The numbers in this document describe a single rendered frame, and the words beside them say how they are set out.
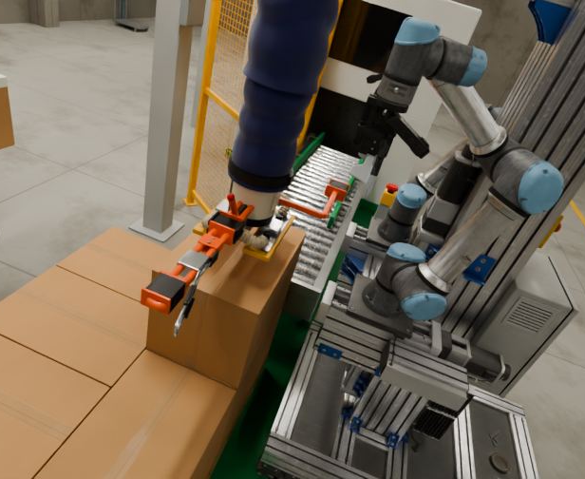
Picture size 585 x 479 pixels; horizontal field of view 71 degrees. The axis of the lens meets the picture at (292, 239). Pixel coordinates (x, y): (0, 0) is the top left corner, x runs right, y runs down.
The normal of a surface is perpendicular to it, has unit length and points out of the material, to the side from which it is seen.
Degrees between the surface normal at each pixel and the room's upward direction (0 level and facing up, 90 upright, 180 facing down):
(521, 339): 90
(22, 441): 0
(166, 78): 90
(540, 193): 83
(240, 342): 90
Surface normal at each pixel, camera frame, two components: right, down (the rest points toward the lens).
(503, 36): -0.28, 0.47
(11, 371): 0.25, -0.81
